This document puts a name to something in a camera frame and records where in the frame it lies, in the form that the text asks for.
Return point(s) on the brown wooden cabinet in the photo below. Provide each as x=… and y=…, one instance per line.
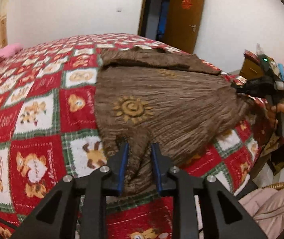
x=250, y=67

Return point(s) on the dark wooden door frame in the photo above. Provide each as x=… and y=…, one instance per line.
x=149, y=18

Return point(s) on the metal door handle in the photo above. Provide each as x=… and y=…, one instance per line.
x=194, y=27

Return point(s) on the red double happiness sticker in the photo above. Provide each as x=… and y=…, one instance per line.
x=186, y=4

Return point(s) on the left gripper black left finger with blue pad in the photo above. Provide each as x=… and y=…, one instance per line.
x=73, y=200

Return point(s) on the wicker basket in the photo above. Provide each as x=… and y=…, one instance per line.
x=277, y=186

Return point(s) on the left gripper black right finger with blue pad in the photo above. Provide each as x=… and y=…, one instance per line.
x=201, y=205

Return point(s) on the brown wooden door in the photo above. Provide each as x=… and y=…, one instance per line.
x=178, y=32

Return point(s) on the pink padded jacket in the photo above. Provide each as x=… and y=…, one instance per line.
x=266, y=207

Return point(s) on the brown knitted sweater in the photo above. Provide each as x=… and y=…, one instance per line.
x=153, y=95

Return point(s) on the red patchwork bear bedspread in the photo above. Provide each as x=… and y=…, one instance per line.
x=48, y=130

